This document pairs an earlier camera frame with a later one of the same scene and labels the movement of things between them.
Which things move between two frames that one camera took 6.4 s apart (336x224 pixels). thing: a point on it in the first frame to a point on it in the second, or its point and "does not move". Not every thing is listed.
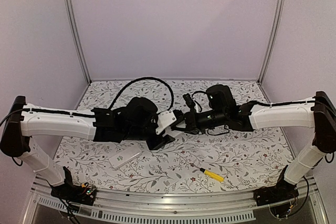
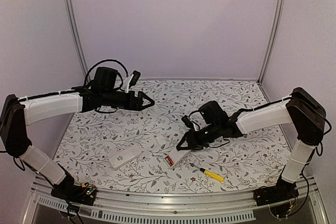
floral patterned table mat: [194, 162] does not move
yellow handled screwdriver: [211, 174] does not move
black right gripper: [191, 123] to [192, 140]
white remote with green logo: [125, 156] does not move
